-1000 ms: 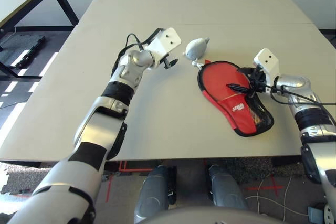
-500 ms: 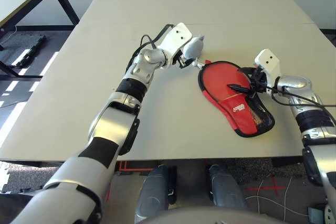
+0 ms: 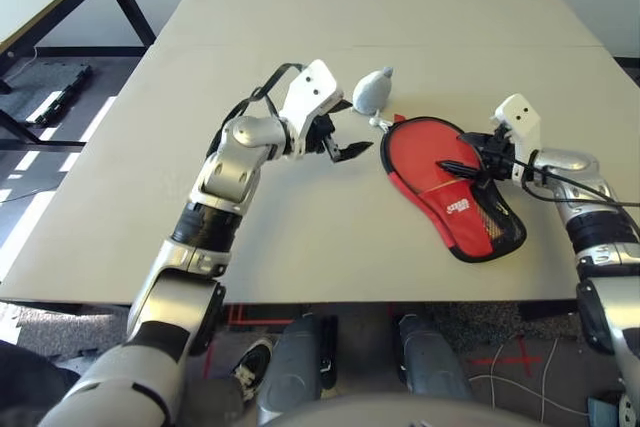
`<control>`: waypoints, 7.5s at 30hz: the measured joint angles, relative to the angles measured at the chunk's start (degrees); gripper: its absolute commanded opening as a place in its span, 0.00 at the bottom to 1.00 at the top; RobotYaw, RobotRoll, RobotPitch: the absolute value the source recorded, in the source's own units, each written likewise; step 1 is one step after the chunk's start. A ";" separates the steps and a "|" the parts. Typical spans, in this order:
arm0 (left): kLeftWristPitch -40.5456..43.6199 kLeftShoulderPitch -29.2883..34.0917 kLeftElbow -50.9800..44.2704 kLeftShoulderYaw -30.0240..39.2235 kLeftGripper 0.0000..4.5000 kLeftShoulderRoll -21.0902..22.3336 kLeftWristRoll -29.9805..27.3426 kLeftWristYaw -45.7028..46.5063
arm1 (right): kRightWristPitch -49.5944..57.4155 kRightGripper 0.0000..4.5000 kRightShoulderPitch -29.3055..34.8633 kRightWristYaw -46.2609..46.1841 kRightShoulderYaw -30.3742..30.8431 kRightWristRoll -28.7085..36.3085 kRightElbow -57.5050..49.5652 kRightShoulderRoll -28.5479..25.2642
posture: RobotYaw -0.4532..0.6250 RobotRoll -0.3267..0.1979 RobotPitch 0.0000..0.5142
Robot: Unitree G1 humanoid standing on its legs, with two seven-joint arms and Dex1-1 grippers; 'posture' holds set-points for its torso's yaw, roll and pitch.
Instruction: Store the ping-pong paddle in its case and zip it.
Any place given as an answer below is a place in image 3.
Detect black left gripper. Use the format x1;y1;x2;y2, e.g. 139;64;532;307
304;100;375;164

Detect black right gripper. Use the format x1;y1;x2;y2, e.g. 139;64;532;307
437;129;516;193

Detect grey plush toy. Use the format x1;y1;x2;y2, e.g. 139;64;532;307
351;65;397;131

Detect red black paddle case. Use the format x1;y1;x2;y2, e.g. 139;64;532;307
378;115;528;264

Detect red tape cross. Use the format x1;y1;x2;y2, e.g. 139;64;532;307
467;334;544;378

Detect black white shoe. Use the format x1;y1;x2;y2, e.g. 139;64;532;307
232;336;275;401
317;314;341;391

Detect grey robot torso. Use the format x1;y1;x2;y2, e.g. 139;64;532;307
254;386;551;427

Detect black elongated device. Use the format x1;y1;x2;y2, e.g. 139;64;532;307
24;64;94;127

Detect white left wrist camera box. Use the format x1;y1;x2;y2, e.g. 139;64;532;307
278;59;345;156

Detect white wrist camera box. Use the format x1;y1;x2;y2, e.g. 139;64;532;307
489;93;542;183
278;59;345;156

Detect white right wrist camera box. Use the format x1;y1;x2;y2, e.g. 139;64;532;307
489;93;542;183

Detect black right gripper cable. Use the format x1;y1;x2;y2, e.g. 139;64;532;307
519;176;640;206

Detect black left wrist camera cable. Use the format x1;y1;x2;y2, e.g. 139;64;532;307
219;62;305;148

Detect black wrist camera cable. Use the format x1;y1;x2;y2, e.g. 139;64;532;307
219;62;305;148
509;159;640;209

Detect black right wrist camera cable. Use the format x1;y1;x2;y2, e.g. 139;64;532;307
509;159;640;209

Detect white thin cable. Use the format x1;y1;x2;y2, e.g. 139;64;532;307
469;336;591;418

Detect orange tape frame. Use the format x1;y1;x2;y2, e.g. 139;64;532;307
227;304;296;328

